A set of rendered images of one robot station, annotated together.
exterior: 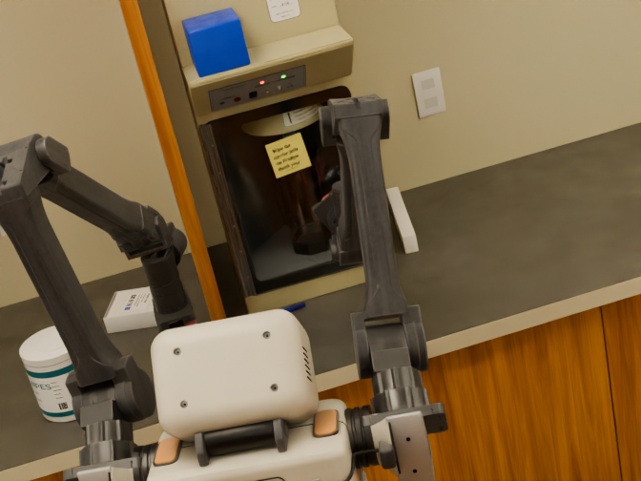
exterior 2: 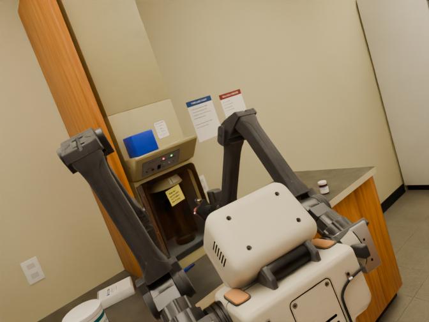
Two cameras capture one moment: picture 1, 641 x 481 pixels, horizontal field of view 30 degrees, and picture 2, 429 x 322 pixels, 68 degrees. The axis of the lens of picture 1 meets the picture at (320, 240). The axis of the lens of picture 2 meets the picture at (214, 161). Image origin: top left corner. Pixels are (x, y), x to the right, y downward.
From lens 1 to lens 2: 115 cm
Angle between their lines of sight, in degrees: 32
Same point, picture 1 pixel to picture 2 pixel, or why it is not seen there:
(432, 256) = not seen: hidden behind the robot
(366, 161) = (259, 131)
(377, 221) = (276, 154)
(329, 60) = (188, 146)
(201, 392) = (256, 237)
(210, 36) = (140, 137)
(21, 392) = not seen: outside the picture
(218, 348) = (253, 209)
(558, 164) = not seen: hidden behind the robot
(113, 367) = (169, 262)
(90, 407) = (160, 296)
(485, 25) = (214, 158)
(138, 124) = (93, 215)
